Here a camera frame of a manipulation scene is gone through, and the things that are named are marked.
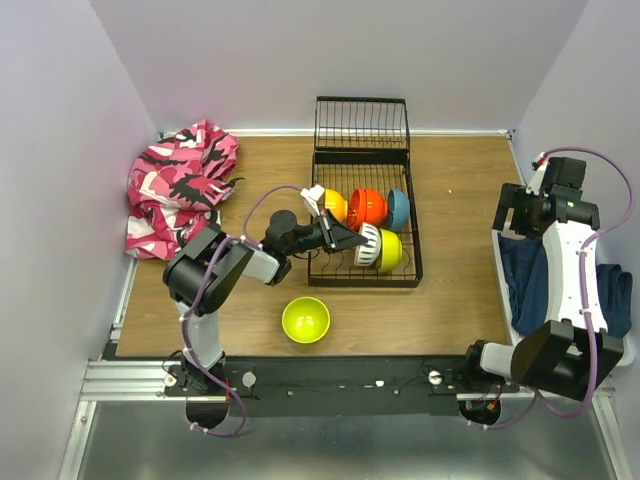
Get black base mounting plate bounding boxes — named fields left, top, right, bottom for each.
left=163, top=355, right=517, bottom=419

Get yellow-green bowl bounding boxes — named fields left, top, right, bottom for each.
left=281, top=296, right=331, bottom=344

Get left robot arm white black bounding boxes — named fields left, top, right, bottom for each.
left=163, top=210, right=367, bottom=395

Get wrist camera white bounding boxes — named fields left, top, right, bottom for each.
left=300, top=184, right=325, bottom=219
left=526, top=152, right=548, bottom=196

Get blue denim clothes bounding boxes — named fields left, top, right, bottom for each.
left=498, top=235, right=633, bottom=338

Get lime green bowl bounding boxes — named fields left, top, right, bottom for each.
left=376, top=229, right=403, bottom=273

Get yellow-orange bowl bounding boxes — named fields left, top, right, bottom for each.
left=324, top=189, right=349, bottom=223

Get pink camouflage cloth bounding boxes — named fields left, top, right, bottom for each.
left=124, top=119, right=240, bottom=261

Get orange-red bowl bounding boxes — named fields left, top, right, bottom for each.
left=347, top=188, right=370, bottom=230
left=366, top=189, right=388, bottom=227

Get black wire dish rack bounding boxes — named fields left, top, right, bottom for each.
left=307, top=95, right=423, bottom=288

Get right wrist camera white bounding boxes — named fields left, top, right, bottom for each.
left=526, top=152, right=548, bottom=196

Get blue bowl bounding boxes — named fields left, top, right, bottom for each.
left=386, top=188, right=411, bottom=231

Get aluminium frame rail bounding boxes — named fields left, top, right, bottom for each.
left=79, top=357, right=617, bottom=402

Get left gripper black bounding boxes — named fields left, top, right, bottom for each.
left=284, top=208, right=367, bottom=257

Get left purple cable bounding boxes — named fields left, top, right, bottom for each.
left=179, top=184, right=311, bottom=437

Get white laundry basket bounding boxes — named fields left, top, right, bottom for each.
left=492, top=222, right=634, bottom=366

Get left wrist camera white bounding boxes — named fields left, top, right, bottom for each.
left=300, top=184, right=325, bottom=219

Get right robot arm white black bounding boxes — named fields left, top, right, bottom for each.
left=459, top=147, right=624, bottom=404

